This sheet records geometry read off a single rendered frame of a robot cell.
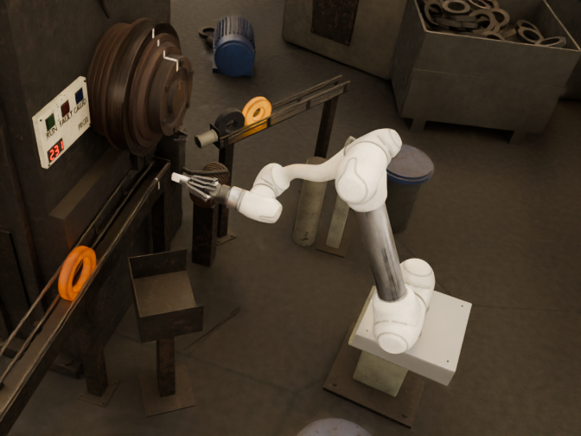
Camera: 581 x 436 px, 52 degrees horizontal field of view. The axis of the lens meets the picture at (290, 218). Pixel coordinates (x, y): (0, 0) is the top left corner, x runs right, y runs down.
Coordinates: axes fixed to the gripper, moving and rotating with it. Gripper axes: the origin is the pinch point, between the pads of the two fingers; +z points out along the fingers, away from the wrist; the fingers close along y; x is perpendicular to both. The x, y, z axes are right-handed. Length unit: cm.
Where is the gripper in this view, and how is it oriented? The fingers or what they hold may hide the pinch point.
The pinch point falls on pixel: (180, 178)
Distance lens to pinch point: 239.2
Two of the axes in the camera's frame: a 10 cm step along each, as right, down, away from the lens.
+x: 2.1, -7.0, -6.8
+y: 2.7, -6.3, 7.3
